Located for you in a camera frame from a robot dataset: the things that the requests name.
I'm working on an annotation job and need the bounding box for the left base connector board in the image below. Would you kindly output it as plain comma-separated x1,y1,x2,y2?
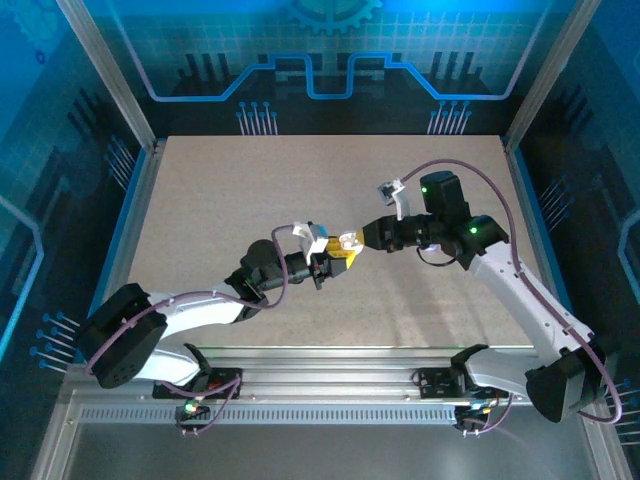
174,399,211,436

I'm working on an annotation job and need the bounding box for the blue table edge strip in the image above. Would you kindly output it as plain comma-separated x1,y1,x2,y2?
512,144,591,362
74,144,151,362

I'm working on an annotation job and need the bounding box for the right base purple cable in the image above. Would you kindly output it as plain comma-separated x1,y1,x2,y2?
462,389,516,437

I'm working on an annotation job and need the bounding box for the aluminium mounting rail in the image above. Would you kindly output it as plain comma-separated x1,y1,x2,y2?
67,344,601,401

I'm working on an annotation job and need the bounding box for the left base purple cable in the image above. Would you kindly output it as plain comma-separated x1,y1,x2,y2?
174,367,246,437

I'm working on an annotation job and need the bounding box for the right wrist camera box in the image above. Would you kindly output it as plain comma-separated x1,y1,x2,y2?
375,178,412,222

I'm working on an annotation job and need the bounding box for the right base connector board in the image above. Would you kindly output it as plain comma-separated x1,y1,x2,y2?
453,399,494,437

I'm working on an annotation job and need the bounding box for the grey metal panel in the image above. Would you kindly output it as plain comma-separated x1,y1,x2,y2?
29,389,634,480

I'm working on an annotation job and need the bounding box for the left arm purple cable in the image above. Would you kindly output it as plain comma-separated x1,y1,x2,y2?
82,225,290,379

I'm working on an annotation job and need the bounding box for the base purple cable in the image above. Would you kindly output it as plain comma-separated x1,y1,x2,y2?
462,389,516,437
174,367,246,437

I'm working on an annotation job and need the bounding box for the base connector board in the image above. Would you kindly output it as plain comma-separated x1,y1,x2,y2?
453,399,494,437
174,399,211,436

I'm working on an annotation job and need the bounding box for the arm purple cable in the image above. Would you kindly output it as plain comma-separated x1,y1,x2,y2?
401,158,626,426
82,225,290,379

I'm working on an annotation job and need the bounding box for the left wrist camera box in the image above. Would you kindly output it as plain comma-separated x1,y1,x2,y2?
290,219,332,264

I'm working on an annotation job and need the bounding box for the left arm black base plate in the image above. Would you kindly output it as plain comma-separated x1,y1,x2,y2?
152,367,245,400

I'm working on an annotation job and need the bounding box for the aluminium frame post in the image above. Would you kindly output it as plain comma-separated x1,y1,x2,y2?
502,0,604,151
54,0,162,151

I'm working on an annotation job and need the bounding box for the slotted cable duct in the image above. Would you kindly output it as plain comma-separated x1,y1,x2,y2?
79,407,461,426

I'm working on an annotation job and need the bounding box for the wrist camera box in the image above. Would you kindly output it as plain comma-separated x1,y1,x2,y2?
375,178,412,222
290,219,332,264

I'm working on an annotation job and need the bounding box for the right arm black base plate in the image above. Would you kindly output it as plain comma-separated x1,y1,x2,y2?
412,367,509,400

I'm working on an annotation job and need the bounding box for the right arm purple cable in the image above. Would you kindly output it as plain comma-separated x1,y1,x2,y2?
401,158,626,426

